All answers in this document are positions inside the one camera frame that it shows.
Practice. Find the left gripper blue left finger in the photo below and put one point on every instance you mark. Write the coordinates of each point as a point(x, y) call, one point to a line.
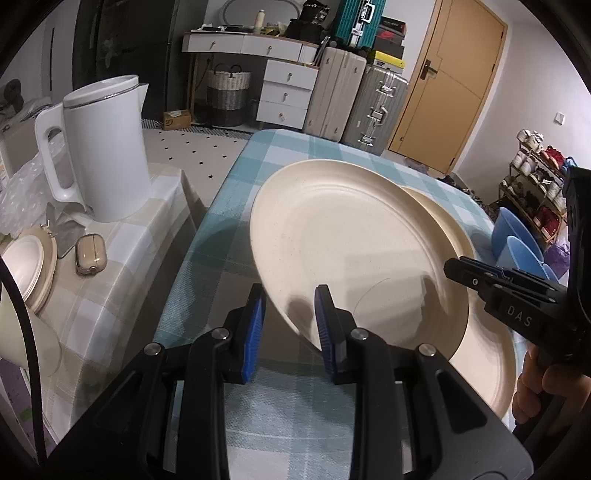
point(251, 328)

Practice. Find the white electric kettle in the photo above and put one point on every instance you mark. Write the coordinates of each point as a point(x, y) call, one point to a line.
point(101, 125)

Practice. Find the brown earbuds case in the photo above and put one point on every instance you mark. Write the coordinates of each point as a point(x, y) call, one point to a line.
point(90, 255)

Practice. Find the purple bag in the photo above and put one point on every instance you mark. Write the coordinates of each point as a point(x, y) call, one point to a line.
point(558, 256)

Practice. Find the teal plaid tablecloth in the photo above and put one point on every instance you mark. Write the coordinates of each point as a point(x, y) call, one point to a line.
point(289, 421)

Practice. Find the white bottle on desk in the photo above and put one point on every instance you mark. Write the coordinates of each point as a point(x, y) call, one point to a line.
point(259, 22)

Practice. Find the wooden shoe rack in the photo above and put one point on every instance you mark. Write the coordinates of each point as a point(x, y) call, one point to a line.
point(534, 186)

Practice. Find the yellow black shoebox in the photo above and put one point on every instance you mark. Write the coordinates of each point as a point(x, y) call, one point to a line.
point(388, 62)

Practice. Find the cream plate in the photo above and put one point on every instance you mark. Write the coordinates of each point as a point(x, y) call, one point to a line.
point(377, 248)
point(486, 357)

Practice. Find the cream cup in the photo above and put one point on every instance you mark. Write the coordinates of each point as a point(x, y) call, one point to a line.
point(12, 346)

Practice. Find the wooden door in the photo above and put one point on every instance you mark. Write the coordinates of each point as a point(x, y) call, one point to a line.
point(450, 84)

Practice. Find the beige suitcase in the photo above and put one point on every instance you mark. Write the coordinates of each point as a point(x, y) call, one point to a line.
point(332, 99)

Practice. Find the woven laundry basket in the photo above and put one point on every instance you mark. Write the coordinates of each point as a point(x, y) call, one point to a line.
point(227, 94)

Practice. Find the teal suitcase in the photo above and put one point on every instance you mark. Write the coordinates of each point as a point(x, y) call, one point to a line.
point(356, 23)

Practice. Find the large blue bowl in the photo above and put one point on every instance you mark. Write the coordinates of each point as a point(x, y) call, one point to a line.
point(508, 224)

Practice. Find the white drawer desk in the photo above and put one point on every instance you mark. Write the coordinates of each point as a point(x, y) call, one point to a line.
point(288, 80)

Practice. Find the beige plaid tablecloth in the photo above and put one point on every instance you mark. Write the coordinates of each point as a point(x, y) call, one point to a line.
point(102, 320)

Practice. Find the small cardboard box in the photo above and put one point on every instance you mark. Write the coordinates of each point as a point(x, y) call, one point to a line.
point(176, 120)

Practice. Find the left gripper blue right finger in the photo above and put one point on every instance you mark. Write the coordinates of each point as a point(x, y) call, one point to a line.
point(332, 335)

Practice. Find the silver suitcase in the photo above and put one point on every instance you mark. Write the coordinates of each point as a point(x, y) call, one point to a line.
point(376, 110)

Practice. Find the right hand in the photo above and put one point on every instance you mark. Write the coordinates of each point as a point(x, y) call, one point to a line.
point(536, 378)

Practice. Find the small cream dish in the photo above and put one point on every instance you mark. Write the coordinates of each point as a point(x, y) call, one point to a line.
point(32, 261)

